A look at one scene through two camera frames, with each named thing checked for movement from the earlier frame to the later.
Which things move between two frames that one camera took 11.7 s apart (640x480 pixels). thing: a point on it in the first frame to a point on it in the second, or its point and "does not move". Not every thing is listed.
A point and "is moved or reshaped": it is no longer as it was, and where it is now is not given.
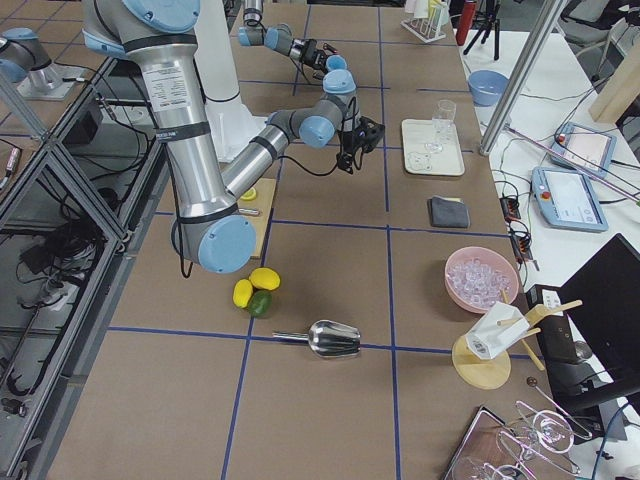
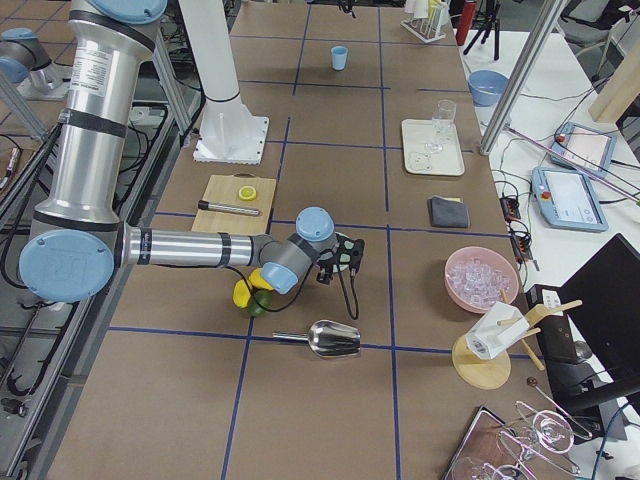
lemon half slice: [249, 195] does not move
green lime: [260, 303] does not move
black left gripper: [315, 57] to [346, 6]
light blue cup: [336, 62] is moved or reshaped
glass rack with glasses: [497, 448] does not move
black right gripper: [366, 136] to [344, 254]
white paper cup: [495, 328] does not move
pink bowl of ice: [478, 277] does not move
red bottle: [467, 15] does not move
